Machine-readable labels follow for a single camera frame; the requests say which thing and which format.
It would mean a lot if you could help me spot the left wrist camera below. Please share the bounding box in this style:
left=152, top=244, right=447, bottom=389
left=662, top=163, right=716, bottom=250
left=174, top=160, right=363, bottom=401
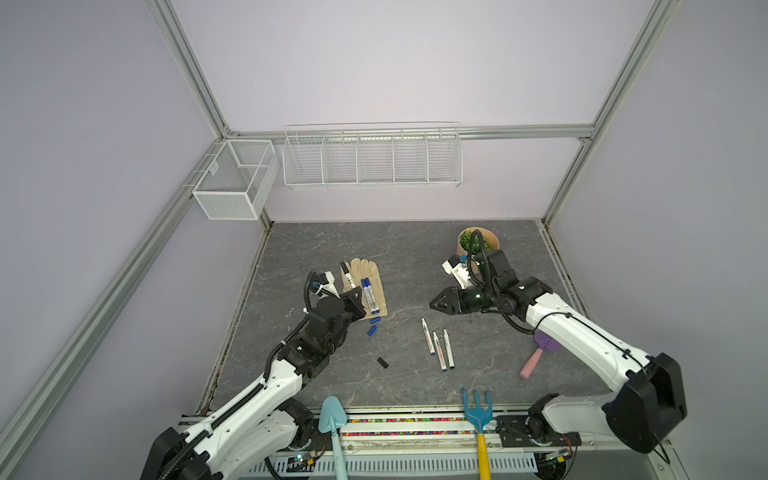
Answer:
left=309, top=271, right=340, bottom=298

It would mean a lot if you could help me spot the teal garden trowel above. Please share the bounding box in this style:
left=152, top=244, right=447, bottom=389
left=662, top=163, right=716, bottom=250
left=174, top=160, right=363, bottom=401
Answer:
left=318, top=396, right=348, bottom=480

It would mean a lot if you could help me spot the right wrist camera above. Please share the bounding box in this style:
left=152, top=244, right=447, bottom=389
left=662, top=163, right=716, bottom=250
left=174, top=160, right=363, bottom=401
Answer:
left=442, top=254, right=475, bottom=289

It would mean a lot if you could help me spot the cream work glove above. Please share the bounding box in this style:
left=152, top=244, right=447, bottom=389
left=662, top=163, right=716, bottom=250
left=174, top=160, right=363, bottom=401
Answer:
left=339, top=258, right=388, bottom=320

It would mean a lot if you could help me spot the teal fork yellow handle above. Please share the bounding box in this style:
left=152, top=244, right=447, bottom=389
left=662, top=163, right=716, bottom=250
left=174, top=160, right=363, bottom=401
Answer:
left=460, top=388, right=493, bottom=480

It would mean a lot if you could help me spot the small white mesh basket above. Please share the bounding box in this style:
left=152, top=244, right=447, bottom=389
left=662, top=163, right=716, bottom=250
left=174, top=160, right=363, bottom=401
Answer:
left=193, top=139, right=280, bottom=221

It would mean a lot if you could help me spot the purple pink small shovel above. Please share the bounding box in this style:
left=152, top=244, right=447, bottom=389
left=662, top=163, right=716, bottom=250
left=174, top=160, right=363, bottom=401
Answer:
left=519, top=331, right=561, bottom=379

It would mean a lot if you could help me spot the aluminium front rail base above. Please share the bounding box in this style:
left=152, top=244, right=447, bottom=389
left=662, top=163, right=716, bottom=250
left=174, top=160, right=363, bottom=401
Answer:
left=238, top=407, right=687, bottom=479

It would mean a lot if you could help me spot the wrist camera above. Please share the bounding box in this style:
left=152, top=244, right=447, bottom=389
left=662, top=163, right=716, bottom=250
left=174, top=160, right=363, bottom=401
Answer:
left=309, top=271, right=340, bottom=298
left=442, top=254, right=475, bottom=289

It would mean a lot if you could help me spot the long white wire basket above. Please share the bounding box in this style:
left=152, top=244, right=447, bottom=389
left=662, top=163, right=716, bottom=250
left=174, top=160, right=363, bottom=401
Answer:
left=282, top=122, right=464, bottom=188

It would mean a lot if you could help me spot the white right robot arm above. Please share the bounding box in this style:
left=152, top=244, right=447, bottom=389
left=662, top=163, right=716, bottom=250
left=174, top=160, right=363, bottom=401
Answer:
left=429, top=250, right=687, bottom=454

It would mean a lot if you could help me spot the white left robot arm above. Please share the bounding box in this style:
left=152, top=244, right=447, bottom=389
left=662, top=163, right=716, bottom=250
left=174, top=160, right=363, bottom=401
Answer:
left=140, top=287, right=366, bottom=479

